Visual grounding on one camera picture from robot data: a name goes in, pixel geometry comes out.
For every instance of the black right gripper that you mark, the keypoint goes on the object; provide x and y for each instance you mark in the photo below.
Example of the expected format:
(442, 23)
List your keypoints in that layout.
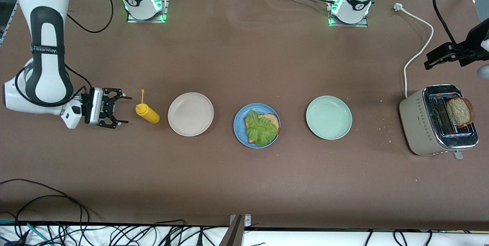
(105, 107)

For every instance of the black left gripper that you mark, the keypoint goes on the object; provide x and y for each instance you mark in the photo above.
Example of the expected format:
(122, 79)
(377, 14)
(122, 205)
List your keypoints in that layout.
(472, 44)

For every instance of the yellow mustard squeeze bottle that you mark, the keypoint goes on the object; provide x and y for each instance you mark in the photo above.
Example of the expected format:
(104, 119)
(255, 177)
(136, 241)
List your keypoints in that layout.
(149, 114)

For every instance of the brown toasted bread slice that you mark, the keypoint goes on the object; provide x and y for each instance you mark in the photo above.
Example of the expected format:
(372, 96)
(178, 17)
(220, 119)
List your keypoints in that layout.
(459, 112)
(272, 118)

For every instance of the green lettuce leaf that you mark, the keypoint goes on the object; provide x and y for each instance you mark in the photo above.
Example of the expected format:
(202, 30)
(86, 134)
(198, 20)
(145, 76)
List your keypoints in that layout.
(261, 127)

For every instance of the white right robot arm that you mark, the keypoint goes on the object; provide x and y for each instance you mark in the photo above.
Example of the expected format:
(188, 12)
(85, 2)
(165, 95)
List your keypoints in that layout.
(49, 74)

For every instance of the beige round plate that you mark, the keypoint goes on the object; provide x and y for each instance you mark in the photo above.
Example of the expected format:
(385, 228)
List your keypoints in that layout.
(190, 114)

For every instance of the blue round plate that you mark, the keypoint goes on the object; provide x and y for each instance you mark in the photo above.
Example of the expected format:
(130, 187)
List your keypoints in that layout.
(239, 123)

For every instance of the pale green round plate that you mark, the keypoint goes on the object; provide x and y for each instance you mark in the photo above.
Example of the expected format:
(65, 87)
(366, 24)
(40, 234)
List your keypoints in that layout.
(328, 118)

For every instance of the beige and chrome toaster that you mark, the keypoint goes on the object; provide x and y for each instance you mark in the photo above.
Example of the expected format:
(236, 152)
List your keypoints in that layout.
(418, 123)

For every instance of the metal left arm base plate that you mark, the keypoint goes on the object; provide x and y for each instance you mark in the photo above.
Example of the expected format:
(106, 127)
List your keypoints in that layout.
(365, 23)

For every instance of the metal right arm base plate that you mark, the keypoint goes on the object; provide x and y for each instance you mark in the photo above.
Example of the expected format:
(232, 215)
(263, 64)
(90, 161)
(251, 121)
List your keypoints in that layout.
(165, 5)

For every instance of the perforated aluminium frame rail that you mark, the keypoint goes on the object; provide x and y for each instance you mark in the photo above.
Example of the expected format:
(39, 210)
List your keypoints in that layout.
(9, 22)

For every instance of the grey aluminium profile post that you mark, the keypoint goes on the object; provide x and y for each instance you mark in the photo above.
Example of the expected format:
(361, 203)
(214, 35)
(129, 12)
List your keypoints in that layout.
(233, 234)

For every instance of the silver metal bracket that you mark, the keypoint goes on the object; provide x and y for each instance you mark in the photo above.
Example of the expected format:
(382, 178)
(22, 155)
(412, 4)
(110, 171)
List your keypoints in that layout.
(247, 220)

